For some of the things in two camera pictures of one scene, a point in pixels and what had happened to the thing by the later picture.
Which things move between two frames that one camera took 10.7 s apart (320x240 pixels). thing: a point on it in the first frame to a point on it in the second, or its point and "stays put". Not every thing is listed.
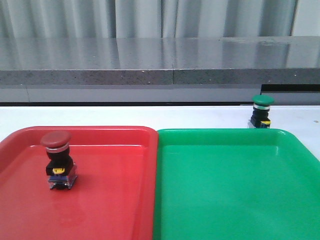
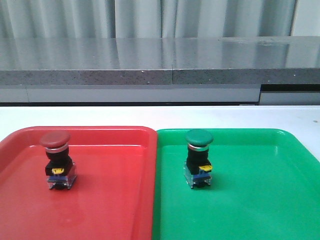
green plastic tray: (235, 184) stays put
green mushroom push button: (261, 105) to (197, 168)
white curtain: (86, 19) stays put
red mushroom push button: (61, 169) stays put
